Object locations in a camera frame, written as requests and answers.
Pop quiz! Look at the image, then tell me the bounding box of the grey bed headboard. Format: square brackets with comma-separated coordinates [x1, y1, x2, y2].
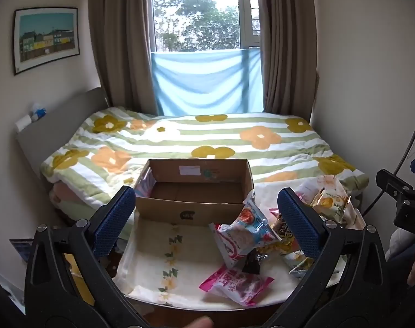
[15, 87, 109, 192]

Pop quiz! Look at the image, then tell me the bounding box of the person's leg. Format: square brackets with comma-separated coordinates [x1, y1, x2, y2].
[387, 229, 415, 271]

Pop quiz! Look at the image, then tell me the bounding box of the brown curtain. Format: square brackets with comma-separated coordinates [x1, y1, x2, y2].
[87, 0, 160, 116]
[253, 0, 319, 118]

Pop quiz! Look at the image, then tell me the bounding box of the framed street picture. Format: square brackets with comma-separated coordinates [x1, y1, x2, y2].
[13, 7, 81, 76]

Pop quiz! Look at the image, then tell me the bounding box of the blue book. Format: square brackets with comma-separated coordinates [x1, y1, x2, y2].
[9, 239, 33, 263]

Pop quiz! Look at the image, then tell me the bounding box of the white floral blanket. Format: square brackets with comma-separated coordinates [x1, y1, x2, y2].
[112, 178, 365, 307]

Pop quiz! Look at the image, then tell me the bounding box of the pale pink snack packet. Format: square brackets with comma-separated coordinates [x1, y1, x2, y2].
[294, 175, 338, 206]

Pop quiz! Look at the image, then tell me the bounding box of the cardboard box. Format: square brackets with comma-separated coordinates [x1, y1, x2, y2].
[134, 158, 255, 228]

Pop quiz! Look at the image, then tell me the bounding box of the person's left hand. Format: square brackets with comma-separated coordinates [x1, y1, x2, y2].
[176, 316, 214, 328]

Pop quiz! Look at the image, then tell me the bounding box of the white box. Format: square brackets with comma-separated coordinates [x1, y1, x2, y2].
[15, 116, 33, 132]

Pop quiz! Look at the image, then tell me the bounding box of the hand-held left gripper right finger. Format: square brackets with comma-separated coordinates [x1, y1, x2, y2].
[269, 187, 390, 320]

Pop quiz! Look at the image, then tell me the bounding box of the brown yellow snack packet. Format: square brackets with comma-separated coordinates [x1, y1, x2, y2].
[271, 212, 300, 247]

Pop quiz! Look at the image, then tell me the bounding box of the green striped floral duvet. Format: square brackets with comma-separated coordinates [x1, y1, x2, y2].
[40, 107, 369, 212]

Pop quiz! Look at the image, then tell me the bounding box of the pastel bed sheet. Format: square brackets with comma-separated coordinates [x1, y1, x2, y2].
[49, 181, 103, 220]

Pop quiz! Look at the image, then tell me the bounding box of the magenta snack packet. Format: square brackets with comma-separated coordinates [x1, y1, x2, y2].
[198, 266, 274, 307]

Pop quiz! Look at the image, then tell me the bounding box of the light blue cloth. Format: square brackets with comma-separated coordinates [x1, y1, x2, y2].
[150, 48, 265, 117]

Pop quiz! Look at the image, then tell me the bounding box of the yellow white snack packet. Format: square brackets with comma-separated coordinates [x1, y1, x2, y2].
[312, 184, 352, 221]

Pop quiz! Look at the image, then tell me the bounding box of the blue white tissue pack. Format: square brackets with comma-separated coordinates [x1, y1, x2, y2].
[30, 102, 48, 122]

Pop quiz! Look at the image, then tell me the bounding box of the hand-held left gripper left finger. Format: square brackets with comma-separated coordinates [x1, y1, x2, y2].
[24, 185, 141, 320]

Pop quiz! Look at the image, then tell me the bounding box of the window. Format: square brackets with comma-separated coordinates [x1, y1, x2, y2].
[152, 0, 263, 53]

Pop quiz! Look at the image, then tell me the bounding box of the blue white cereal snack packet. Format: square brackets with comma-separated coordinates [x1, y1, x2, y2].
[209, 191, 280, 270]

